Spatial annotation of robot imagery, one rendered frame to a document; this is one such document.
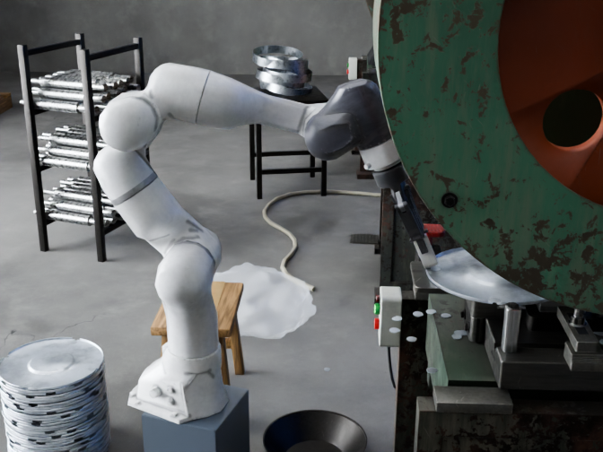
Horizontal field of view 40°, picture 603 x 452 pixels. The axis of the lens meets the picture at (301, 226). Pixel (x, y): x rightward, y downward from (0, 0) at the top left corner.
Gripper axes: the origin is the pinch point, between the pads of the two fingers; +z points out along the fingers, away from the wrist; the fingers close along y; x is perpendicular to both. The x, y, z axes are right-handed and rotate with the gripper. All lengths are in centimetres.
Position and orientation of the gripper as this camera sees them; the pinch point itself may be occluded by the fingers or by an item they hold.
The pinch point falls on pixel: (425, 250)
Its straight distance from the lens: 177.7
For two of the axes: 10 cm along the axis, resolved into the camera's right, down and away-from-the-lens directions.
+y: -1.5, 3.5, -9.3
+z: 4.1, 8.7, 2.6
